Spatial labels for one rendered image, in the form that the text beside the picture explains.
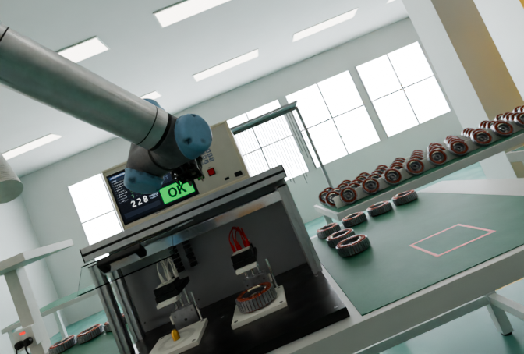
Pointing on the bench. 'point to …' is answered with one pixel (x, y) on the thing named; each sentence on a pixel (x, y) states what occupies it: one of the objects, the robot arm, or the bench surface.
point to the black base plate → (288, 316)
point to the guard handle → (120, 256)
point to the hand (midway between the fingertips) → (196, 173)
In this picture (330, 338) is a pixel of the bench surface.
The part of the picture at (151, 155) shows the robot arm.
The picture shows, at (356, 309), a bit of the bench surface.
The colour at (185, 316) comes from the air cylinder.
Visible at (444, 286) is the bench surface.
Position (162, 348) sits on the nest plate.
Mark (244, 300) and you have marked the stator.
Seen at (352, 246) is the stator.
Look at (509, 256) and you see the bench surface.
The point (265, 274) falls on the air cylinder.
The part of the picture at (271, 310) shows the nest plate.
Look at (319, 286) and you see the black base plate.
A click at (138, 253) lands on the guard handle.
